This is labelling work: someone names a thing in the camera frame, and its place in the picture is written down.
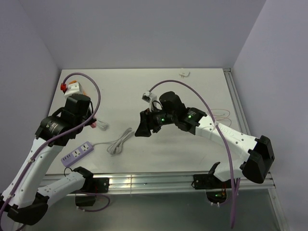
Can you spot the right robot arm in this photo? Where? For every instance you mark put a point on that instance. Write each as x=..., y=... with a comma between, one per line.
x=255, y=154

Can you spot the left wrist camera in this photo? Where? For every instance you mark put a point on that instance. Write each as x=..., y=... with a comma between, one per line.
x=70, y=89

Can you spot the pink plug adapter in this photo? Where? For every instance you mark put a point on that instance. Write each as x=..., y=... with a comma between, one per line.
x=93, y=125

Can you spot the aluminium right rail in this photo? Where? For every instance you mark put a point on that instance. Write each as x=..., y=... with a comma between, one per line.
x=244, y=127

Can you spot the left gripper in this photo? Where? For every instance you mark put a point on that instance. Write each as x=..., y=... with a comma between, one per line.
x=91, y=121

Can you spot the aluminium front rail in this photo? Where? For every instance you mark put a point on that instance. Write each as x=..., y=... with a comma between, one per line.
x=156, y=182

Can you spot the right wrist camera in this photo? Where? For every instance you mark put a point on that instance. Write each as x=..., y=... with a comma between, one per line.
x=151, y=99

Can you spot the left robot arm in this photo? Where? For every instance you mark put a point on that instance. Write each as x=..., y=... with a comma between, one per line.
x=24, y=200

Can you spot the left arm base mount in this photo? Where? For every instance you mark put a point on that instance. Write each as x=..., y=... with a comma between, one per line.
x=88, y=197

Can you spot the purple power strip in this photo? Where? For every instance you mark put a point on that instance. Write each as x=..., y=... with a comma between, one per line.
x=77, y=154

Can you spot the aluminium rail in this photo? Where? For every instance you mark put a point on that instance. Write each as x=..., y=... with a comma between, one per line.
x=244, y=127
x=156, y=182

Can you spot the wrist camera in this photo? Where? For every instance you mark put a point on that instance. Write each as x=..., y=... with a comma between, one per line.
x=70, y=89
x=151, y=99

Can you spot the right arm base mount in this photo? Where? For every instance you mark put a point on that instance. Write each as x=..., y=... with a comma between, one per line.
x=216, y=190

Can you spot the orange power strip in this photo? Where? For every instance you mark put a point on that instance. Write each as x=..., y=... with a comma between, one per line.
x=83, y=91

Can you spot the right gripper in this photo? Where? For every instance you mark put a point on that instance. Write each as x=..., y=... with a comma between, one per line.
x=147, y=123

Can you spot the small white plug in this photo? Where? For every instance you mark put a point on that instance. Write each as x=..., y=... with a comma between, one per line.
x=184, y=73

